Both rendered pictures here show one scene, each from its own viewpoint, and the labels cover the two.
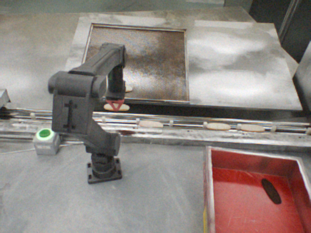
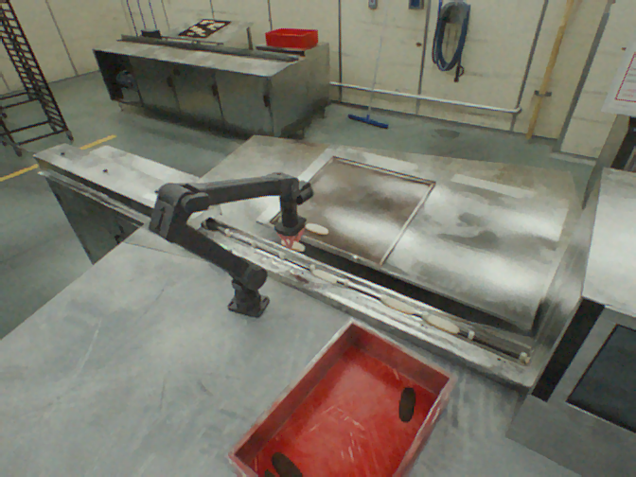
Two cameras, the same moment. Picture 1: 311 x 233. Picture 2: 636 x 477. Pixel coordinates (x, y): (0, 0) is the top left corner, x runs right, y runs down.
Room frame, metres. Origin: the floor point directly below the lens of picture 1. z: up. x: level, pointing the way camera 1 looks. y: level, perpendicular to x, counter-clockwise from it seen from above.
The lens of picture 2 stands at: (0.07, -0.57, 1.77)
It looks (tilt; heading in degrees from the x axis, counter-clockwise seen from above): 38 degrees down; 37
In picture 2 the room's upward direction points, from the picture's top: 3 degrees counter-clockwise
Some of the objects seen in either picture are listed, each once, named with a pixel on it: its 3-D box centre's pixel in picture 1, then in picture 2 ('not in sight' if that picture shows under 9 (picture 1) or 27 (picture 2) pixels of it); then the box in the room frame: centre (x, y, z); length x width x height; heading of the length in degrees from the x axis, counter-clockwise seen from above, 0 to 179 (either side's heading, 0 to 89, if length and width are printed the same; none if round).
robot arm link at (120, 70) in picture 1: (115, 69); (289, 203); (0.86, 0.16, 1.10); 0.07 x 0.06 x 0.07; 177
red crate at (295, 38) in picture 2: not in sight; (291, 37); (3.83, 2.56, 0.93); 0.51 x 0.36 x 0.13; 96
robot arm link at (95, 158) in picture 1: (102, 145); (247, 275); (0.64, 0.18, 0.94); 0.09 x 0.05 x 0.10; 177
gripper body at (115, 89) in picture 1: (115, 84); (290, 218); (0.86, 0.16, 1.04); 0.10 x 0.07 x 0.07; 2
